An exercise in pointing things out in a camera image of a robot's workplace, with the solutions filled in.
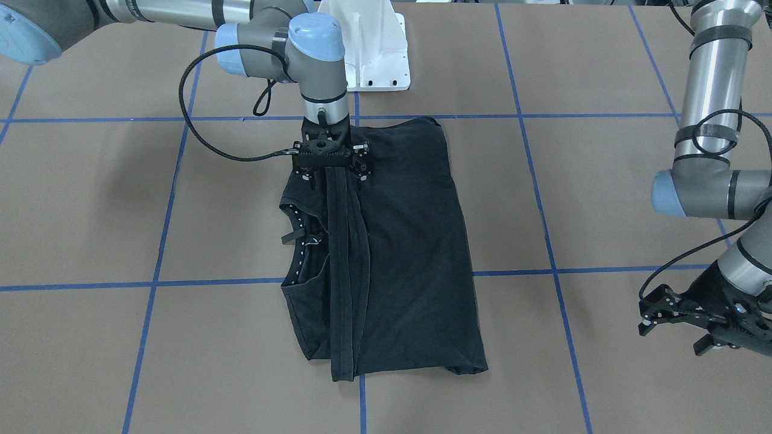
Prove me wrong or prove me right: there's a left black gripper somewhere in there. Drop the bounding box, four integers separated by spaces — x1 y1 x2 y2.
639 263 762 356

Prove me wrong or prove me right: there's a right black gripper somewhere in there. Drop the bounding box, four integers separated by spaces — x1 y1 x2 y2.
293 118 370 190

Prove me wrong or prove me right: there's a black graphic t-shirt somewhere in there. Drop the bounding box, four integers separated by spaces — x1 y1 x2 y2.
279 116 488 382

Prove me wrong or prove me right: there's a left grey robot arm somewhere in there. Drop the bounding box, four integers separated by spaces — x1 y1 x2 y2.
639 1 771 356

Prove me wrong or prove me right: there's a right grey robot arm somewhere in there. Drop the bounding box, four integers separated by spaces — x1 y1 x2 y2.
1 1 370 181

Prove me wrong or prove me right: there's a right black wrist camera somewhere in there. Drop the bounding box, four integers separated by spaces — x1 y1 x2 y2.
292 139 353 168

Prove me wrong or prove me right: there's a black braided cable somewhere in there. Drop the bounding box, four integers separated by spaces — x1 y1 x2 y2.
638 0 772 302
179 45 302 162

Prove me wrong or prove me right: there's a white metal mount base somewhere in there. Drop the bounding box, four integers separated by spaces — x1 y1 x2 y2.
318 1 411 92

